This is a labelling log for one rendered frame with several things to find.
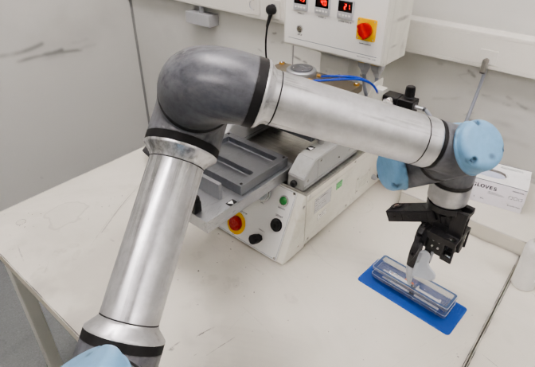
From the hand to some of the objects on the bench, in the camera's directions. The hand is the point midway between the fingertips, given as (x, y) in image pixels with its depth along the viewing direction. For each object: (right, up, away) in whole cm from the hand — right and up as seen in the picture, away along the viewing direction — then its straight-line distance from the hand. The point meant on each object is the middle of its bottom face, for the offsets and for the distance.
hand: (416, 267), depth 98 cm
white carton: (+29, +15, +32) cm, 46 cm away
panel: (-43, +4, +20) cm, 47 cm away
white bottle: (+27, -6, +7) cm, 29 cm away
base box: (-24, +14, +37) cm, 46 cm away
